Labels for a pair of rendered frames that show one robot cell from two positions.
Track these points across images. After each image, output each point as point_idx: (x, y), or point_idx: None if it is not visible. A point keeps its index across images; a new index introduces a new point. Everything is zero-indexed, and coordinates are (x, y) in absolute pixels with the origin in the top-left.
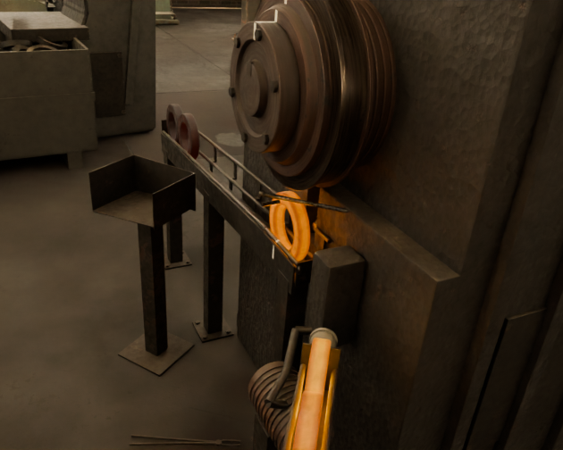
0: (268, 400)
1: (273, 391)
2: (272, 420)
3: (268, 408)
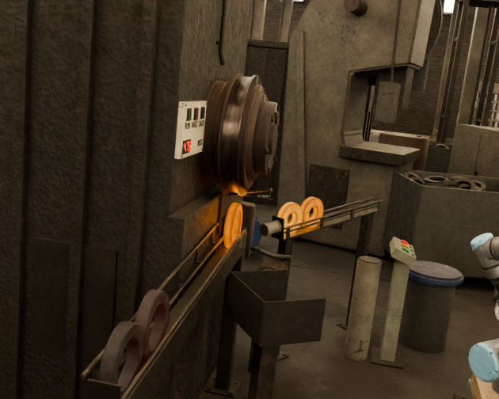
0: (290, 255)
1: (286, 255)
2: (286, 267)
3: (284, 267)
